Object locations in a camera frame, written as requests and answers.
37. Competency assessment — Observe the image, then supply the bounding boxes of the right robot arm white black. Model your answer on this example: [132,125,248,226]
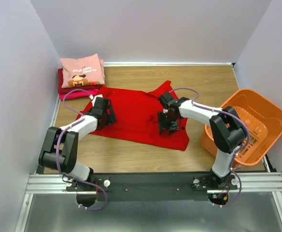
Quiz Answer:
[158,92,250,189]

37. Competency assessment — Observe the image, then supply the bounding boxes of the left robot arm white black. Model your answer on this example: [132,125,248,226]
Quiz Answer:
[39,96,117,183]

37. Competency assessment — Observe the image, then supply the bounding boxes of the magenta folded t shirt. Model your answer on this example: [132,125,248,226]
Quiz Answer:
[65,88,99,100]

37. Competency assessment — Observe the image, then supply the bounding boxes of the pink folded printed t shirt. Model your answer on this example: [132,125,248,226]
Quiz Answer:
[60,54,105,88]

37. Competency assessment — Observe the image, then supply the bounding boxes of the dark red folded t shirt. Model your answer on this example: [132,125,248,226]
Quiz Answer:
[57,68,102,94]

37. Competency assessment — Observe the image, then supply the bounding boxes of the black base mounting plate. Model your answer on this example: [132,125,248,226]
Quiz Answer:
[66,172,238,202]

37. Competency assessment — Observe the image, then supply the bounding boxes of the orange plastic laundry basket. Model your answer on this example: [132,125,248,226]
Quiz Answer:
[200,88,282,166]

